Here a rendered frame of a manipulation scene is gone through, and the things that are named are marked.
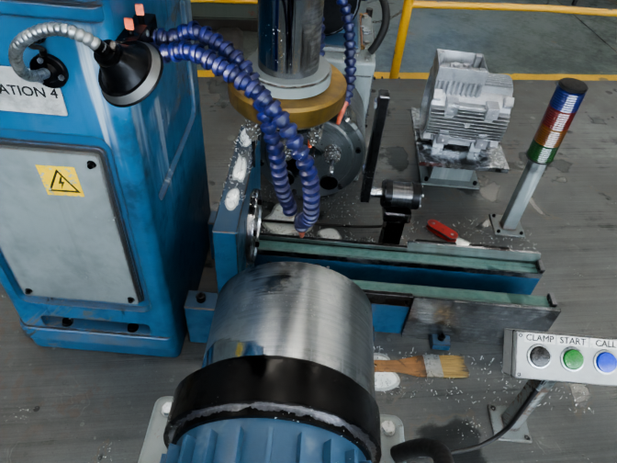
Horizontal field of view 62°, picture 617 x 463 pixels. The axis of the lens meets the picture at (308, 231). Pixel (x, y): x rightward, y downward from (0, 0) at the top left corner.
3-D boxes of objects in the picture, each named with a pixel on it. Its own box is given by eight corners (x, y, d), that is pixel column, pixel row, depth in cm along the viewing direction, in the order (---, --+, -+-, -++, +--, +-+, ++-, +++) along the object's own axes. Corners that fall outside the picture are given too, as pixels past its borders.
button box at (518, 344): (501, 372, 81) (515, 378, 76) (503, 327, 82) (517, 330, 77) (608, 381, 81) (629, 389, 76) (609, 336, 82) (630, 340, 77)
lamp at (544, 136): (537, 147, 115) (544, 129, 111) (530, 131, 119) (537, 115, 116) (564, 149, 115) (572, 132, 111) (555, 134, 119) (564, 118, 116)
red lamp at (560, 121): (544, 129, 111) (553, 112, 108) (537, 115, 116) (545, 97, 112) (572, 132, 111) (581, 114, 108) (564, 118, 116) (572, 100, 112)
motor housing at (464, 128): (420, 152, 137) (437, 88, 123) (417, 115, 150) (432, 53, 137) (494, 162, 136) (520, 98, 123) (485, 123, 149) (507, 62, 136)
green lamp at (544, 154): (530, 163, 118) (537, 147, 115) (523, 148, 122) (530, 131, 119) (555, 165, 118) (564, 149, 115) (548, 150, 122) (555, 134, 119)
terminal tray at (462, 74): (432, 94, 129) (439, 67, 124) (430, 73, 136) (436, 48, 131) (479, 99, 128) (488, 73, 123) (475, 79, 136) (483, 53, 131)
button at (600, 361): (590, 369, 77) (598, 372, 76) (591, 350, 78) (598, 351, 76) (611, 371, 77) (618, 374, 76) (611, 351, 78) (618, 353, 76)
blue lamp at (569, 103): (553, 112, 108) (562, 93, 105) (545, 97, 112) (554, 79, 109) (581, 114, 108) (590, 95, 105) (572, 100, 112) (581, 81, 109)
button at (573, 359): (558, 367, 77) (564, 369, 76) (558, 347, 78) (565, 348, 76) (577, 368, 77) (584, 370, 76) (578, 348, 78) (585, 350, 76)
